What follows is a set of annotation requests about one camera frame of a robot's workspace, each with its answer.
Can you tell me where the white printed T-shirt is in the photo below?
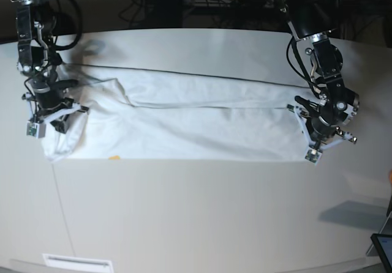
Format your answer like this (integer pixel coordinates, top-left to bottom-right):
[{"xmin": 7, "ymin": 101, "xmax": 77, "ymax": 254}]
[{"xmin": 41, "ymin": 65, "xmax": 313, "ymax": 162}]

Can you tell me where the black power strip red light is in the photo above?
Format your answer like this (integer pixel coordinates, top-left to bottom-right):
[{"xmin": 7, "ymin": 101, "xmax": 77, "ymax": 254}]
[{"xmin": 191, "ymin": 0, "xmax": 275, "ymax": 9}]

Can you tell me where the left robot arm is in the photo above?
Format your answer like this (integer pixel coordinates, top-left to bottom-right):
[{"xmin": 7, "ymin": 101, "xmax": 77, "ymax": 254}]
[{"xmin": 276, "ymin": 0, "xmax": 360, "ymax": 164}]

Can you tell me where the white paper label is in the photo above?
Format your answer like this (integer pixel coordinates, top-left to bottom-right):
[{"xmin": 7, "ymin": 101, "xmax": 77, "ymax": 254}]
[{"xmin": 42, "ymin": 253, "xmax": 114, "ymax": 273}]

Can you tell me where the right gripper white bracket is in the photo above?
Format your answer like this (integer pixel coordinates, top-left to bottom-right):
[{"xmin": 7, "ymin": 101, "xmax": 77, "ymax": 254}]
[{"xmin": 22, "ymin": 92, "xmax": 89, "ymax": 138}]

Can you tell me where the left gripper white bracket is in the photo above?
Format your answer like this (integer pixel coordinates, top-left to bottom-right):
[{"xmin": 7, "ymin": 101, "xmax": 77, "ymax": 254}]
[{"xmin": 287, "ymin": 104, "xmax": 358, "ymax": 165}]

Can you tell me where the tablet with dark frame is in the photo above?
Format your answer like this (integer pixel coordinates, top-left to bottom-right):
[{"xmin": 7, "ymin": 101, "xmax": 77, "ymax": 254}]
[{"xmin": 371, "ymin": 233, "xmax": 392, "ymax": 273}]

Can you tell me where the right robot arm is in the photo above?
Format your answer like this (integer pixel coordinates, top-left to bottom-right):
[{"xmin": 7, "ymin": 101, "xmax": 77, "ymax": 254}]
[{"xmin": 11, "ymin": 0, "xmax": 89, "ymax": 139}]

